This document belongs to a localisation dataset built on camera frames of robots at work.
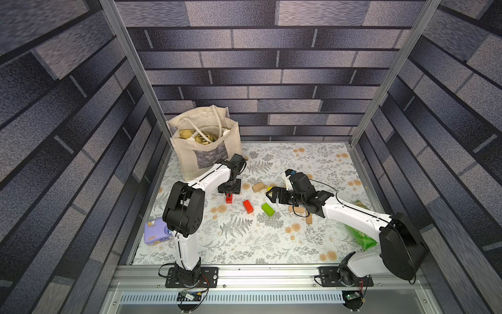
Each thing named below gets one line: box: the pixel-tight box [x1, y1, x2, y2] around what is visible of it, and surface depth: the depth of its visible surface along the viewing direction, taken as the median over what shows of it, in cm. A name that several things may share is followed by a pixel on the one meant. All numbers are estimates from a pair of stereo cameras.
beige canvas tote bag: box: [166, 104, 243, 182], surface depth 94 cm
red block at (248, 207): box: [243, 199, 255, 214], surface depth 94 cm
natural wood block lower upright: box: [305, 213, 314, 226], surface depth 89 cm
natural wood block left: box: [252, 182, 265, 193], surface depth 100 cm
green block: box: [261, 202, 276, 217], surface depth 92 cm
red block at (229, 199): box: [225, 192, 234, 204], surface depth 96 cm
